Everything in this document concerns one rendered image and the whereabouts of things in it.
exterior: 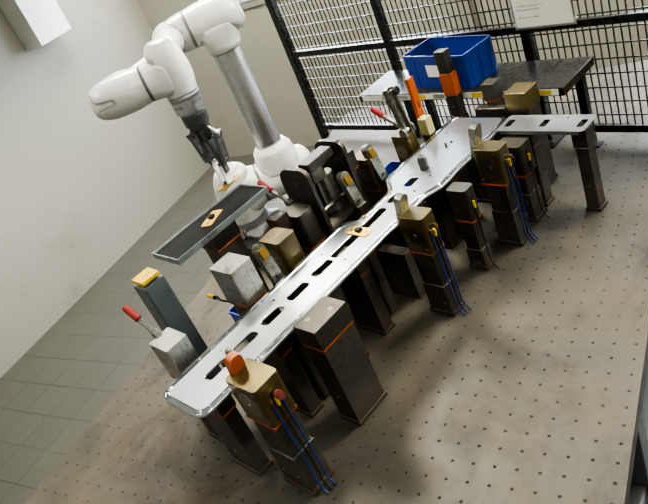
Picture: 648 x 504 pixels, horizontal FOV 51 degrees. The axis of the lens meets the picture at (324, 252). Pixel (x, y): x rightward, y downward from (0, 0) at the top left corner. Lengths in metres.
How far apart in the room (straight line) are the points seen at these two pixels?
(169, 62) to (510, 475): 1.32
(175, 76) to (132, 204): 3.43
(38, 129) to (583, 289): 3.75
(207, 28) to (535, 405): 1.58
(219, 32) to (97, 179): 2.82
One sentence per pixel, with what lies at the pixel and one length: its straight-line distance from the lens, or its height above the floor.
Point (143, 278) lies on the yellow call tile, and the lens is 1.94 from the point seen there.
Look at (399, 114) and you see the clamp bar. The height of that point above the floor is 1.13.
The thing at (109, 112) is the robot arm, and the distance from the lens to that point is 1.95.
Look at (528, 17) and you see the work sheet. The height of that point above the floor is 1.19.
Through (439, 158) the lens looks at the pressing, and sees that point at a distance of 2.21.
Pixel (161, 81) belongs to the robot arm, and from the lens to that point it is 1.92.
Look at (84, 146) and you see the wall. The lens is 5.09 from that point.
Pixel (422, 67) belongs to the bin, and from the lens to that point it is 2.66.
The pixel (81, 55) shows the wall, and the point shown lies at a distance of 5.23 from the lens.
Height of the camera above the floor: 1.97
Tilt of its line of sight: 30 degrees down
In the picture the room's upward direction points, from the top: 25 degrees counter-clockwise
